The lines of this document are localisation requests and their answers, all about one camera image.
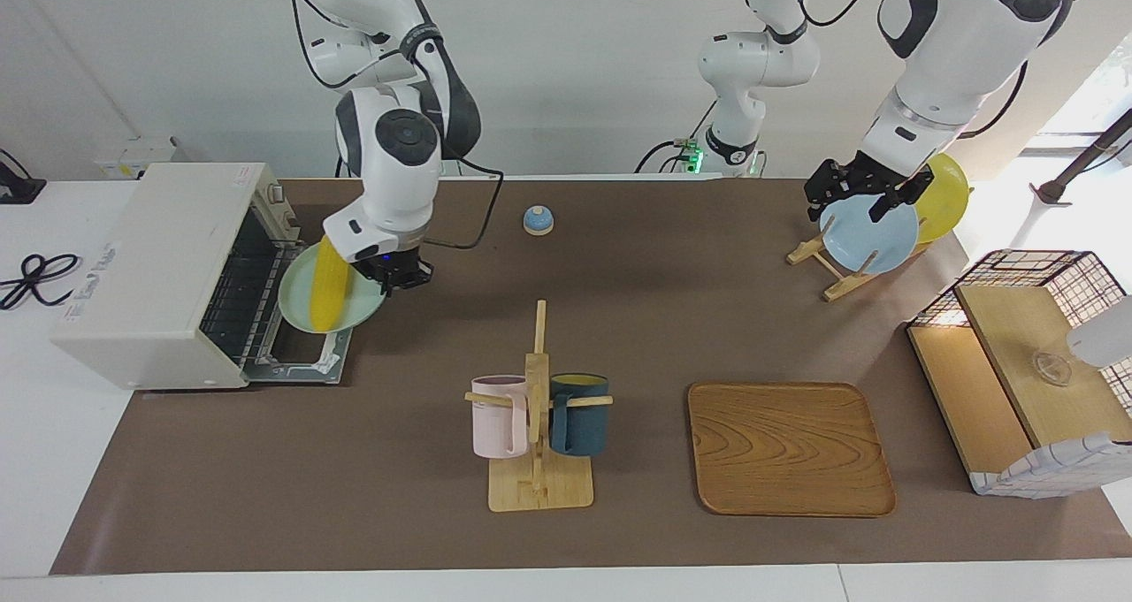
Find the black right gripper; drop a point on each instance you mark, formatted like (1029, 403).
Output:
(393, 270)

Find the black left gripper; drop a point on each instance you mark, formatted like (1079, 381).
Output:
(871, 178)

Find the pale green plate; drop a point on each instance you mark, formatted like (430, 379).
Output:
(363, 306)

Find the yellow corn cob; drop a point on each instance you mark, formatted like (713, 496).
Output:
(329, 288)

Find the glass oven door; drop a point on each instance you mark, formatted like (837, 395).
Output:
(292, 375)

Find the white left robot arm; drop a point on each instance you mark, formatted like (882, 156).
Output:
(955, 54)

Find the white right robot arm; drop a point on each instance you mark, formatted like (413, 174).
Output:
(398, 178)

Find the white toaster oven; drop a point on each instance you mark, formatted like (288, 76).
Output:
(150, 275)

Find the light blue plate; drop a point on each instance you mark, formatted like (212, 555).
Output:
(871, 240)

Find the yellow plate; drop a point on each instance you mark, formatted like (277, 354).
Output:
(946, 200)

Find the wooden plate rack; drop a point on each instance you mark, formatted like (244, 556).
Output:
(836, 285)

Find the small blue bell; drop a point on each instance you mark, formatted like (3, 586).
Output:
(538, 221)

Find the pink mug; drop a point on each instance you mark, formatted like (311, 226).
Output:
(495, 421)

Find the brown table mat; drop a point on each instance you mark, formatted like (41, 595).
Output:
(398, 478)

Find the dark teal mug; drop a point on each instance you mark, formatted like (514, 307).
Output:
(584, 425)

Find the black stand pole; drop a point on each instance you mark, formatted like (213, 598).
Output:
(1088, 156)

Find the wooden mug rack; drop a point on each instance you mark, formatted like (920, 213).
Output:
(537, 487)

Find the small clear glass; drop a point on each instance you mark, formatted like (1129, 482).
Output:
(1052, 369)

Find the brown wooden tray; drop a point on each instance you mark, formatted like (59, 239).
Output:
(787, 447)

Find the black clamp device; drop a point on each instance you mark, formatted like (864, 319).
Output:
(18, 188)

